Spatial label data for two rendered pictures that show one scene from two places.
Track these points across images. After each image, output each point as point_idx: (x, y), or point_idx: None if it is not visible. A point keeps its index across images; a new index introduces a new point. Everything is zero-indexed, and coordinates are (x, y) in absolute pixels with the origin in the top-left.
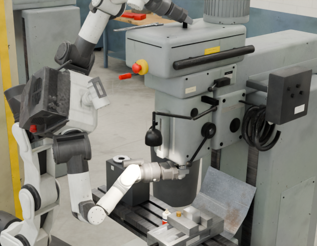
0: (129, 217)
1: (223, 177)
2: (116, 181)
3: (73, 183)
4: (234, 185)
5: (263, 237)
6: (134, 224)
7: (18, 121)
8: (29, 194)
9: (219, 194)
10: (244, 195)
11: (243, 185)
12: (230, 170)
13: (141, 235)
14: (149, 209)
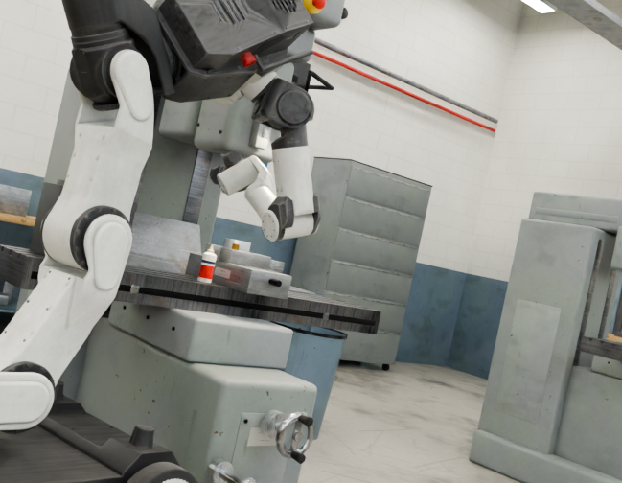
0: (156, 278)
1: (149, 220)
2: (266, 176)
3: (309, 162)
4: (169, 228)
5: None
6: (168, 287)
7: (120, 49)
8: (126, 222)
9: (151, 245)
10: (188, 239)
11: (181, 225)
12: (157, 208)
13: (181, 302)
14: (137, 269)
